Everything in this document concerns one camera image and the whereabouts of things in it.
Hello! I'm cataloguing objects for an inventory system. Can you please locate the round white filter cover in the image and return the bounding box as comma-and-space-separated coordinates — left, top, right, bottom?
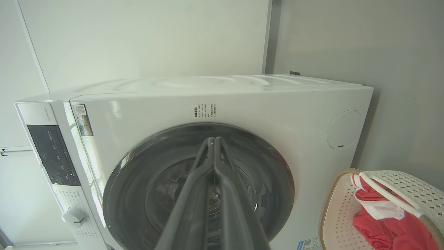
327, 110, 363, 150

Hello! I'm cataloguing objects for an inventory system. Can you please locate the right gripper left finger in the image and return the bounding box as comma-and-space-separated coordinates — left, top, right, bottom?
154, 137, 216, 250

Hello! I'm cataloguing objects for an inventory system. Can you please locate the white washer dial knob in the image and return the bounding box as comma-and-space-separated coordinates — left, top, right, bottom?
62, 207, 88, 228

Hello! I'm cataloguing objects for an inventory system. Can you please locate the silver QR code sticker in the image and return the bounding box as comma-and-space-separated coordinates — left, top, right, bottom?
72, 105, 94, 136

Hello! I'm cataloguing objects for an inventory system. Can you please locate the thin grey wall rail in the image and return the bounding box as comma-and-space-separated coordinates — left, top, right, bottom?
0, 147, 34, 156

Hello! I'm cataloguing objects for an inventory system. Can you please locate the blue energy label sticker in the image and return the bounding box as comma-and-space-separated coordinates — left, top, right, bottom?
298, 237, 323, 250

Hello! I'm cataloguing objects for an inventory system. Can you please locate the black washer control panel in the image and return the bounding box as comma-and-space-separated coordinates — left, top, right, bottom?
27, 124, 81, 186

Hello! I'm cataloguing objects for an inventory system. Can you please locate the black round washer door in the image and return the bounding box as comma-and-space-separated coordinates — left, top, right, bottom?
103, 123, 295, 250

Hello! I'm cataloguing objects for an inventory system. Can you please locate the red and white garment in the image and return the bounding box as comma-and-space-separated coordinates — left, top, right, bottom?
350, 173, 441, 250

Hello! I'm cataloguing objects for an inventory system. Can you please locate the cream perforated laundry basket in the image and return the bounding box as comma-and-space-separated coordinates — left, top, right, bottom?
318, 168, 444, 250

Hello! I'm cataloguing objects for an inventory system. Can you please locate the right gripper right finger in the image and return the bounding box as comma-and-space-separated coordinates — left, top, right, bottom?
213, 136, 271, 250

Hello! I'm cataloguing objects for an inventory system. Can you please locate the white front-load washing machine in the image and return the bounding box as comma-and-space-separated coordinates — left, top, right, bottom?
15, 74, 374, 250

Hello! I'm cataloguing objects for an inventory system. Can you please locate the small black text label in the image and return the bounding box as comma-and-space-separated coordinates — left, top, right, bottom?
194, 103, 217, 118

